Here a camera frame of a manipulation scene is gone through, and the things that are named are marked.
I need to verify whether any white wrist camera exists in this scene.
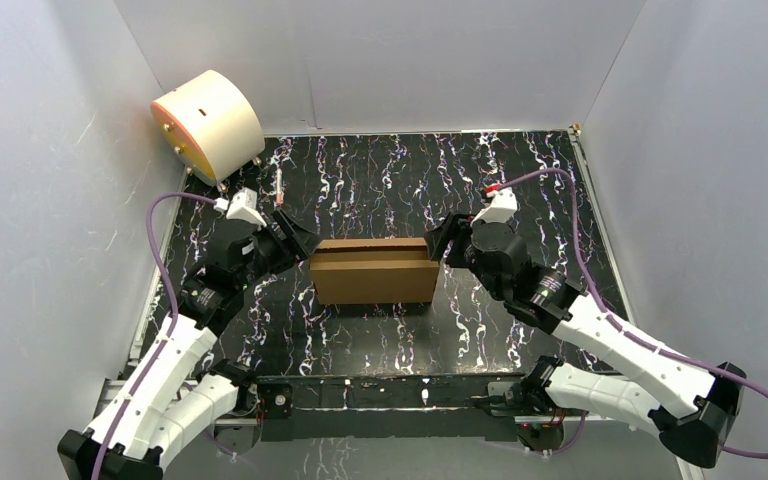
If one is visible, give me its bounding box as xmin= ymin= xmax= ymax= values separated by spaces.
xmin=213 ymin=187 xmax=267 ymax=227
xmin=470 ymin=185 xmax=519 ymax=227

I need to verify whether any pink pen on table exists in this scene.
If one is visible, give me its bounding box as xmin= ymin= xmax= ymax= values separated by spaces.
xmin=275 ymin=168 xmax=284 ymax=206

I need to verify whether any brown cardboard box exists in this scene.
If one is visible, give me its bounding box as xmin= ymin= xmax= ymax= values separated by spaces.
xmin=309 ymin=238 xmax=441 ymax=305

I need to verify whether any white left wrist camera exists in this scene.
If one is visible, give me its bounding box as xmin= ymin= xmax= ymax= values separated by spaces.
xmin=213 ymin=187 xmax=267 ymax=227

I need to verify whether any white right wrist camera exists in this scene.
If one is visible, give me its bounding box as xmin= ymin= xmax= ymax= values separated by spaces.
xmin=470 ymin=185 xmax=519 ymax=227

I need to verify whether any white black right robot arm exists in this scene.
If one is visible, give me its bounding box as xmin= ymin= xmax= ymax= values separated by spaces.
xmin=424 ymin=213 xmax=745 ymax=469

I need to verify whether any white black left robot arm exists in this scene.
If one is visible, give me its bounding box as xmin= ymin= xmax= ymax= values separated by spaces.
xmin=57 ymin=210 xmax=321 ymax=479

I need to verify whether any aluminium front frame rail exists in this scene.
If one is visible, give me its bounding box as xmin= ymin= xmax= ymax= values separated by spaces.
xmin=91 ymin=374 xmax=689 ymax=427

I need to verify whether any cream cylindrical drum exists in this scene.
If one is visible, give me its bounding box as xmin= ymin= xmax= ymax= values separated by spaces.
xmin=150 ymin=70 xmax=265 ymax=186

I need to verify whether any aluminium table edge rail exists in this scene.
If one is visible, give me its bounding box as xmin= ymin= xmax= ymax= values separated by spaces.
xmin=567 ymin=124 xmax=632 ymax=318

